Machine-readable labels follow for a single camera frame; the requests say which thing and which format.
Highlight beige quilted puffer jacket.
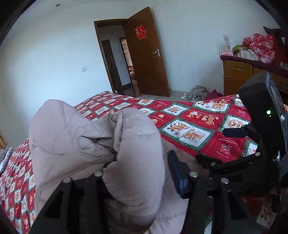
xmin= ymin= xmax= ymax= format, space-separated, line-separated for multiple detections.
xmin=29 ymin=100 xmax=188 ymax=233

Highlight grey clothes on floor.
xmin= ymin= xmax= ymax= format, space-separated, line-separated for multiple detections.
xmin=189 ymin=85 xmax=209 ymax=101

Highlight red patchwork bed quilt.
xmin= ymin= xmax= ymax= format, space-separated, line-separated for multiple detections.
xmin=0 ymin=91 xmax=284 ymax=234

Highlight striped grey pillow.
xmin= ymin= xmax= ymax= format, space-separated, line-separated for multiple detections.
xmin=0 ymin=147 xmax=14 ymax=175

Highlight wooden dresser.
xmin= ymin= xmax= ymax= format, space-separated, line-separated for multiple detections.
xmin=220 ymin=56 xmax=287 ymax=96

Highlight red white bag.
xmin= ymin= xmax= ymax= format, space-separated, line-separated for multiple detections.
xmin=242 ymin=34 xmax=275 ymax=64

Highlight brown wooden door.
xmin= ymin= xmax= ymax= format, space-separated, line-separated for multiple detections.
xmin=123 ymin=7 xmax=170 ymax=97

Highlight red double happiness decoration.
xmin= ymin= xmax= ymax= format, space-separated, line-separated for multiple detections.
xmin=135 ymin=24 xmax=148 ymax=40

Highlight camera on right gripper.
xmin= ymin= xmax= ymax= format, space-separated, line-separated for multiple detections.
xmin=238 ymin=72 xmax=287 ymax=161

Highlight silver door handle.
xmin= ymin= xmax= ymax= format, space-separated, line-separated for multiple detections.
xmin=152 ymin=49 xmax=161 ymax=57

